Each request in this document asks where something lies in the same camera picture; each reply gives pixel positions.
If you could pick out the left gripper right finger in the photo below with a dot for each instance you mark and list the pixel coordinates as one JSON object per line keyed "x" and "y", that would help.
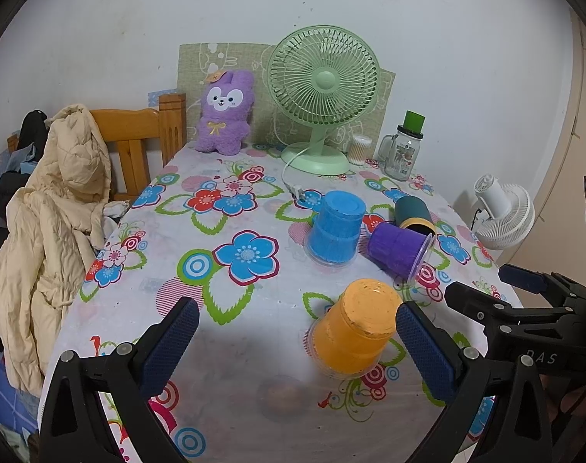
{"x": 517, "y": 429}

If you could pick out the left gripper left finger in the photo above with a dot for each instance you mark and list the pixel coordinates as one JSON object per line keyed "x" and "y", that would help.
{"x": 77, "y": 429}

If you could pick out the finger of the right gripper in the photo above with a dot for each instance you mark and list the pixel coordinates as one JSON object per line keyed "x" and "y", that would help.
{"x": 478, "y": 306}
{"x": 529, "y": 281}

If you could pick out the orange plastic cup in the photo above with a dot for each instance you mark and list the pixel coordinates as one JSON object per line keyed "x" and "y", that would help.
{"x": 349, "y": 339}

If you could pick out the purple plastic cup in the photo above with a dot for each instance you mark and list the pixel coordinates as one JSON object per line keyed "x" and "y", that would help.
{"x": 400, "y": 251}

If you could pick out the dark teal yellow-rimmed cup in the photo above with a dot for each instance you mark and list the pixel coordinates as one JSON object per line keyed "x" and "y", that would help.
{"x": 412, "y": 213}

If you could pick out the blue plastic cup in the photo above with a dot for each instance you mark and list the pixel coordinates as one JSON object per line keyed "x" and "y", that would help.
{"x": 336, "y": 229}

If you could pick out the blue checkered bedding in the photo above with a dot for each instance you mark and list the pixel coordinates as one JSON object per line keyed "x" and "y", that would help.
{"x": 18, "y": 409}

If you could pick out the white small fan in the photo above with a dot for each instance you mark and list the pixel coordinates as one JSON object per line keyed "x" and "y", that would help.
{"x": 510, "y": 211}

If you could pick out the glass mason jar mug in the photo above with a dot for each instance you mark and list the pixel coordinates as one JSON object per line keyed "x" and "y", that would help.
{"x": 397, "y": 152}

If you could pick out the floral tablecloth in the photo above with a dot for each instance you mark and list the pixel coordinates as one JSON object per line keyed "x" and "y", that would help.
{"x": 229, "y": 232}

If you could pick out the beige puffer jacket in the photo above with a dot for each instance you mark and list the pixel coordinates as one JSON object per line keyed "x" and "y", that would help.
{"x": 54, "y": 230}

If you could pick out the cotton swab container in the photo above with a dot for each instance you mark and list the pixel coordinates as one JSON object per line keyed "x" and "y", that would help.
{"x": 360, "y": 149}

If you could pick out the green desk fan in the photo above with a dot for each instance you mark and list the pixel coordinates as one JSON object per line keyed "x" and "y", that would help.
{"x": 322, "y": 77}

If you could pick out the wooden chair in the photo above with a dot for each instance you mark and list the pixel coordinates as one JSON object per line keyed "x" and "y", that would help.
{"x": 138, "y": 139}

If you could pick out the purple plush bunny toy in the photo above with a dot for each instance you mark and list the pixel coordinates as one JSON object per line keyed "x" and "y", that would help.
{"x": 226, "y": 105}

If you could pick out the beige cartoon board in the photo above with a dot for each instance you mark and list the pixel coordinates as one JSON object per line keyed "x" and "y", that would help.
{"x": 268, "y": 124}

